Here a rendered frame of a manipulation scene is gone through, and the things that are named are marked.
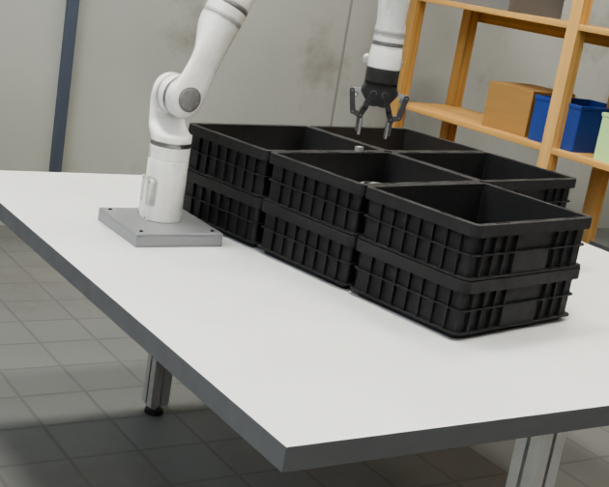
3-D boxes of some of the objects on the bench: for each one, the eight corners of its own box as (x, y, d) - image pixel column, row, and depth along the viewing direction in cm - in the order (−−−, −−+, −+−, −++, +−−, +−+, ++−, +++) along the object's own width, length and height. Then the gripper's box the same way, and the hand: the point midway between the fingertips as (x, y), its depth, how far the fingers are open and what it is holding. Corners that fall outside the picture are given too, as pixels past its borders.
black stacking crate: (343, 292, 225) (353, 237, 222) (251, 250, 246) (259, 199, 243) (463, 277, 253) (474, 228, 250) (371, 241, 273) (380, 194, 270)
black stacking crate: (251, 250, 246) (259, 199, 243) (173, 214, 266) (180, 166, 263) (371, 240, 273) (380, 194, 270) (292, 209, 294) (300, 165, 291)
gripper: (351, 61, 239) (339, 133, 244) (418, 71, 240) (405, 144, 244) (350, 58, 247) (338, 128, 251) (416, 69, 247) (402, 138, 251)
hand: (372, 129), depth 247 cm, fingers open, 5 cm apart
